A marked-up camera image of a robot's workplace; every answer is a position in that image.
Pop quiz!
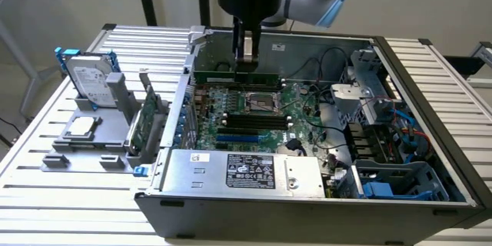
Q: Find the black and silver frame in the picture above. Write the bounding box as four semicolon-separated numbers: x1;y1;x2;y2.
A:
442;41;492;87

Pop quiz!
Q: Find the metal CPU socket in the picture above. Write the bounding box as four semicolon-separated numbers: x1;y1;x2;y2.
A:
240;90;284;114

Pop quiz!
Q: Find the black upright post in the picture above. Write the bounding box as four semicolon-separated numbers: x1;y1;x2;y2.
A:
135;0;159;27
198;0;214;27

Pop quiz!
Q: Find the blue wire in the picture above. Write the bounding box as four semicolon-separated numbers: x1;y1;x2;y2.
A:
387;107;420;162

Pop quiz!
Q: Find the silver CPU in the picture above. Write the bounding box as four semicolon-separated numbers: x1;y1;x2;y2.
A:
66;116;103;137

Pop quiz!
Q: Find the silver hard disk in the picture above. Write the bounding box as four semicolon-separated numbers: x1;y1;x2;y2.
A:
63;53;119;107

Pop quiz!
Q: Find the black open PC case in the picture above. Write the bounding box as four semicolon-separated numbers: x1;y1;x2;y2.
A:
134;25;492;240

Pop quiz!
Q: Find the blue disk caddy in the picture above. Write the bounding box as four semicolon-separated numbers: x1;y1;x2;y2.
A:
55;46;122;85

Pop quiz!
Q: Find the red wire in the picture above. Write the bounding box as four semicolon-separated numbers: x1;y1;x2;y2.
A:
406;130;432;156

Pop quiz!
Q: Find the blue plastic drive bay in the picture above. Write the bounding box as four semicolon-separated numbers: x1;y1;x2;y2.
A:
351;159;451;201

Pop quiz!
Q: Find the green graphics card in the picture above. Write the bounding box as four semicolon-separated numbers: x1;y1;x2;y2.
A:
128;68;164;155

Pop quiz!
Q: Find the green RAM stick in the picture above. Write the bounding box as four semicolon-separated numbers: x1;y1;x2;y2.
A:
192;70;280;86

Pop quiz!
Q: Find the blue expansion slot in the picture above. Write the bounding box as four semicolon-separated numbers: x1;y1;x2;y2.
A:
216;134;259;143

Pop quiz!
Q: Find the black RAM slot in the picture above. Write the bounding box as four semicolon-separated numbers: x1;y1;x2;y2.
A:
220;124;290;131
222;112;290;119
220;120;290;127
222;116;290;123

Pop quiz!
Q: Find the green motherboard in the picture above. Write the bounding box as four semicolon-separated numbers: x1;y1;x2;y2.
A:
175;82;328;158

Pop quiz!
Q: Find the grey plastic bracket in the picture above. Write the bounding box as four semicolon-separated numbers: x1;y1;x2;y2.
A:
330;83;376;101

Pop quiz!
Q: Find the grey parts rack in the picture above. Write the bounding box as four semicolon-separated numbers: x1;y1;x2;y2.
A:
40;73;171;173

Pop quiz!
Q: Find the silver power supply unit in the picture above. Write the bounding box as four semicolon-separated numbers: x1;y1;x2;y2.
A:
159;149;328;199

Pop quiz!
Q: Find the thin black wire loop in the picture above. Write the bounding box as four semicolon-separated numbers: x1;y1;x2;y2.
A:
286;47;351;83

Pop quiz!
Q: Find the grey metal disk bay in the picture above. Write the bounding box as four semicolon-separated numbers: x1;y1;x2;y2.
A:
338;48;390;87

